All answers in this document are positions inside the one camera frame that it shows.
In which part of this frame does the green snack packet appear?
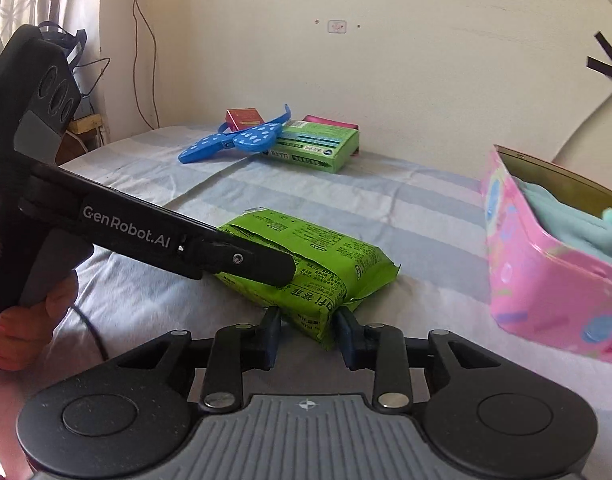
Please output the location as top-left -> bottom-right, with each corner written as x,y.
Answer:
218,209 -> 399,350

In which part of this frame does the blue polka dot bow headband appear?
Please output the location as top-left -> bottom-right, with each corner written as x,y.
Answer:
178,104 -> 292,164

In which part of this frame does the red small carton box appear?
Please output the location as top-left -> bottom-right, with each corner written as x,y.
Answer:
225,107 -> 265,131

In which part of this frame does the green tea box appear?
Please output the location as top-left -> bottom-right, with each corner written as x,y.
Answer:
263,120 -> 360,174

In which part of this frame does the teal cloth pouch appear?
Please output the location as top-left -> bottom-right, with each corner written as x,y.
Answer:
514,178 -> 612,264

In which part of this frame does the person's left hand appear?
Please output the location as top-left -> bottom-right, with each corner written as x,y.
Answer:
0,271 -> 79,372

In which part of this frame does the wooden side table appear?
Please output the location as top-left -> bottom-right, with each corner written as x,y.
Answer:
55,114 -> 105,165

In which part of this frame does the pink macaron biscuit tin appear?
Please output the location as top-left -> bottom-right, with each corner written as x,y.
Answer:
482,145 -> 612,363

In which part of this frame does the pink fabric wallet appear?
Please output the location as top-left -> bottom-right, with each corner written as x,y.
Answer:
303,114 -> 360,157

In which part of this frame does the black tape cross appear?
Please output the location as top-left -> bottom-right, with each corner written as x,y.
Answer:
587,32 -> 612,80

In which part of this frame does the red wall cable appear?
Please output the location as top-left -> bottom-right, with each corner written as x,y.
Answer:
124,0 -> 162,131

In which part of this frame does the white wall sticker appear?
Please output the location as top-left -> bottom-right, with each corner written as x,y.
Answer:
327,20 -> 347,35

